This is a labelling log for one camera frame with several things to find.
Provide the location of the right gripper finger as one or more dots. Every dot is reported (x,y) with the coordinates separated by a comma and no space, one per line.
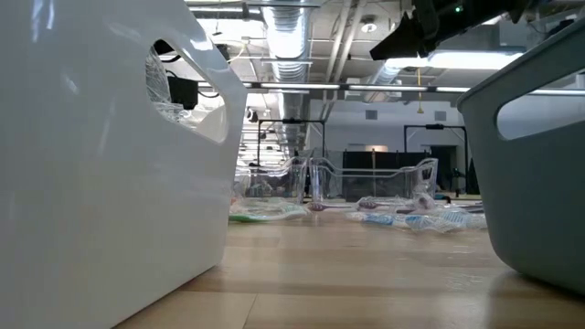
(413,32)
(402,49)

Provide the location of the clear plastic wrapper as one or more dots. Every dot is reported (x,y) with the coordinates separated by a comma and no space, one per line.
(157,87)

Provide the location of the teal plastic bin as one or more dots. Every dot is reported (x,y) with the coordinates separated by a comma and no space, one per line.
(539,205)

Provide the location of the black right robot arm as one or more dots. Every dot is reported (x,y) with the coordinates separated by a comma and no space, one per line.
(493,7)

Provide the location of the yellow hanging pendant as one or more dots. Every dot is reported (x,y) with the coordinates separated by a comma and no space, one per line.
(419,109)

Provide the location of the long ceiling light strip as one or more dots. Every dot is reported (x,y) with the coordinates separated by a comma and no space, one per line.
(297,86)

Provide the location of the white plastic bin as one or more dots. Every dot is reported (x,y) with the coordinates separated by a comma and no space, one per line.
(91,183)

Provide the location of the clear plastic bin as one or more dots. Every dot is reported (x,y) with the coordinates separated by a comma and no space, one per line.
(329,183)
(292,183)

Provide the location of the blue toothbrush in wrapper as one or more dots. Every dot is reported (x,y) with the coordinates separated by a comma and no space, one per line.
(452,219)
(379,219)

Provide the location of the black background frame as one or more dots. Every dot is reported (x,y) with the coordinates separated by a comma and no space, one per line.
(434,126)

